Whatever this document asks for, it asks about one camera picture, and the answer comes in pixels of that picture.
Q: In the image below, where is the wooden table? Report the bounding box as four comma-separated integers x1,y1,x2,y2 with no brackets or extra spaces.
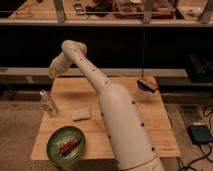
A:
31,77,180,160

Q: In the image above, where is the black foot pedal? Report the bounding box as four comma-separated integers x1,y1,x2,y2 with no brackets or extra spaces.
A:
187,125,213,144

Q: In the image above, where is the clear plastic bottle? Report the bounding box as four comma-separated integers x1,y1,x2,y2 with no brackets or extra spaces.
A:
40,90,58,117

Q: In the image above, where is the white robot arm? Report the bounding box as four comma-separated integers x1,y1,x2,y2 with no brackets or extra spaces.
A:
48,40,165,171

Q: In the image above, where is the pale sponge block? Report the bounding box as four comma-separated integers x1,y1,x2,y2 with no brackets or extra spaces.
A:
72,107,91,121

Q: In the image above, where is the green round plate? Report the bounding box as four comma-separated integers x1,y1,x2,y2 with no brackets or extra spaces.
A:
46,126,86,167

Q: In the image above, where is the brown sausage on plate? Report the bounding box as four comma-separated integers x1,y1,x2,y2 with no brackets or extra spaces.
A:
59,138,81,157

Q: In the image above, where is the clear plastic container on shelf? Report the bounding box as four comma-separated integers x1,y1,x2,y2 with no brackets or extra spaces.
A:
112,0,175,19

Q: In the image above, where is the black remote on shelf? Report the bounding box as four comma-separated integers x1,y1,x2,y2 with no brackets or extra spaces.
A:
73,3,85,15

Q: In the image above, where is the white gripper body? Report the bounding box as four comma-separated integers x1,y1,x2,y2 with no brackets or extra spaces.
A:
48,53,72,79

